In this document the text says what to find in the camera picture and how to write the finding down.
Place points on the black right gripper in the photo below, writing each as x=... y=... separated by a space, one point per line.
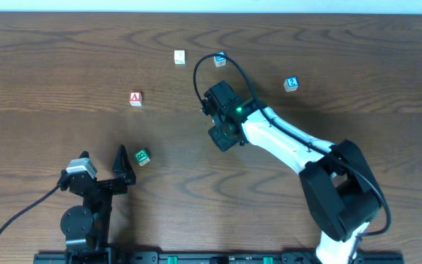
x=213 y=101

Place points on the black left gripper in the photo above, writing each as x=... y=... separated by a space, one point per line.
x=101 y=184

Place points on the blue number 2 block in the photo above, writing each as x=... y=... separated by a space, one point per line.
x=291 y=84

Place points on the red letter A block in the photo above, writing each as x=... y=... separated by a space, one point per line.
x=136 y=98

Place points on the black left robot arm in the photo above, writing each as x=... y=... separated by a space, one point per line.
x=86 y=226

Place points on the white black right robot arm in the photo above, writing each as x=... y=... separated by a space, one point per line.
x=341 y=192

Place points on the green letter B block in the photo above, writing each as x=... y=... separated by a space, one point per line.
x=142 y=157

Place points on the blue letter D block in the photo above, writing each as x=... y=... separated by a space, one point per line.
x=220 y=59

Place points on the plain wooden picture block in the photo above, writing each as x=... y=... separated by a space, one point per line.
x=179 y=57

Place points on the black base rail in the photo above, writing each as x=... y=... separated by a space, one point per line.
x=182 y=258

